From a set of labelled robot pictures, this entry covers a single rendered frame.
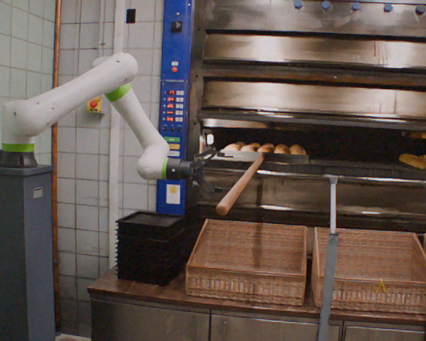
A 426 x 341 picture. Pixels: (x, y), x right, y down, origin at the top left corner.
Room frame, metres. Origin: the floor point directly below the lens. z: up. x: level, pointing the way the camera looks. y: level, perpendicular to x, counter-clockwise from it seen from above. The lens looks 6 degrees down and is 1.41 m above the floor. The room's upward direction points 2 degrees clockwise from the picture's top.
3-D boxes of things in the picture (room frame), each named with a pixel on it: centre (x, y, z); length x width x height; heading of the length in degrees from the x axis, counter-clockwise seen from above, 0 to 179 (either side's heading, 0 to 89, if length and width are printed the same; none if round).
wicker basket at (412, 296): (2.16, -0.79, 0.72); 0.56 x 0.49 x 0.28; 81
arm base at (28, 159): (1.72, 0.81, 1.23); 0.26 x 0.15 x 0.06; 77
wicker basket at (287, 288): (2.26, -0.20, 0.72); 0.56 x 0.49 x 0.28; 80
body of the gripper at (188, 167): (1.96, 0.09, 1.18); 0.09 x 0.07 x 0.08; 81
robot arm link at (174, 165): (1.97, 0.16, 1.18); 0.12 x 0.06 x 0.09; 171
